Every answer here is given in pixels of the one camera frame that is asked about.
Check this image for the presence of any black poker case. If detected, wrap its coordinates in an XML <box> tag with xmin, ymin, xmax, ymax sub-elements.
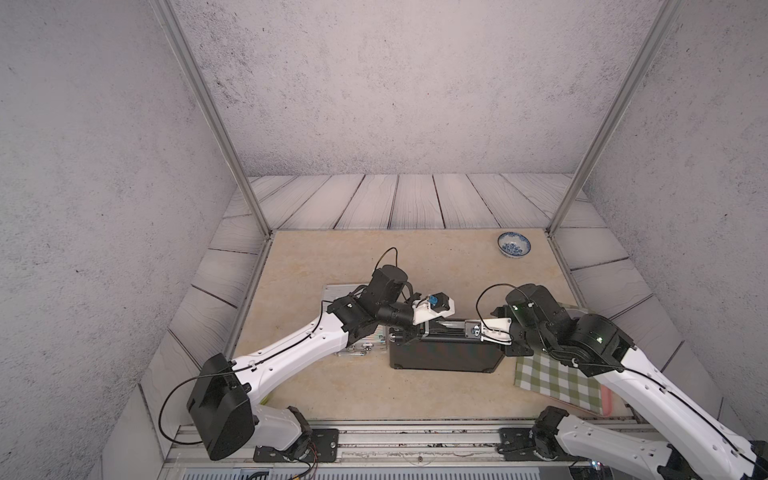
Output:
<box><xmin>387</xmin><ymin>319</ymin><xmax>505</xmax><ymax>373</ymax></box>

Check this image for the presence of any silver aluminium poker case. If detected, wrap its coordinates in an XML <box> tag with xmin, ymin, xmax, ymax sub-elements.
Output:
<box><xmin>322</xmin><ymin>284</ymin><xmax>387</xmax><ymax>356</ymax></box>

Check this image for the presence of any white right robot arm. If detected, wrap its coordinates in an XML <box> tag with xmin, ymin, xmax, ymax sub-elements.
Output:
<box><xmin>467</xmin><ymin>284</ymin><xmax>767</xmax><ymax>479</ymax></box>

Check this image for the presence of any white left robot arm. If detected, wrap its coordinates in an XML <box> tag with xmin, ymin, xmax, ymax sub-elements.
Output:
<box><xmin>187</xmin><ymin>265</ymin><xmax>455</xmax><ymax>461</ymax></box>

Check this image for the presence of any green white checkered cloth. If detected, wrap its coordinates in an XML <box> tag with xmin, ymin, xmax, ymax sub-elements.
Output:
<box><xmin>515</xmin><ymin>350</ymin><xmax>601</xmax><ymax>415</ymax></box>

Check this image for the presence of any blue white porcelain bowl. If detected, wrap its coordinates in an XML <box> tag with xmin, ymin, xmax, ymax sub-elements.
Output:
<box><xmin>497</xmin><ymin>231</ymin><xmax>532</xmax><ymax>259</ymax></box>

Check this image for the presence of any pink tray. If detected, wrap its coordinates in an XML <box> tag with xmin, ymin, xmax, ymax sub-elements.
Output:
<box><xmin>600</xmin><ymin>385</ymin><xmax>613</xmax><ymax>417</ymax></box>

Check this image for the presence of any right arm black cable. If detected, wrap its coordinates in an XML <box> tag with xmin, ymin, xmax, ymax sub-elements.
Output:
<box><xmin>475</xmin><ymin>283</ymin><xmax>768</xmax><ymax>475</ymax></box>

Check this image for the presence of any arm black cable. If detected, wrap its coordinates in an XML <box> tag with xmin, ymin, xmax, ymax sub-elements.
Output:
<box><xmin>475</xmin><ymin>283</ymin><xmax>768</xmax><ymax>475</ymax></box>
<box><xmin>157</xmin><ymin>247</ymin><xmax>400</xmax><ymax>446</ymax></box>

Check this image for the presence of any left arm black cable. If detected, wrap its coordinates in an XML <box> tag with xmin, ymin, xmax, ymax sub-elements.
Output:
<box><xmin>157</xmin><ymin>247</ymin><xmax>400</xmax><ymax>446</ymax></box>

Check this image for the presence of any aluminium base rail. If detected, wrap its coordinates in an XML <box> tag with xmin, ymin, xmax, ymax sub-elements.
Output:
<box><xmin>159</xmin><ymin>419</ymin><xmax>607</xmax><ymax>479</ymax></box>

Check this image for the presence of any right aluminium corner post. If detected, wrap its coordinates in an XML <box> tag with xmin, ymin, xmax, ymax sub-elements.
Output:
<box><xmin>547</xmin><ymin>0</ymin><xmax>682</xmax><ymax>235</ymax></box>

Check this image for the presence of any aluminium corner post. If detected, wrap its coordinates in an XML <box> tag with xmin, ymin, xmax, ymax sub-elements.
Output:
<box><xmin>547</xmin><ymin>0</ymin><xmax>682</xmax><ymax>235</ymax></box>
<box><xmin>149</xmin><ymin>0</ymin><xmax>274</xmax><ymax>238</ymax></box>

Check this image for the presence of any left aluminium corner post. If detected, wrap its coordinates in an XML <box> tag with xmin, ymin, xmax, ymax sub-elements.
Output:
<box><xmin>149</xmin><ymin>0</ymin><xmax>274</xmax><ymax>238</ymax></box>

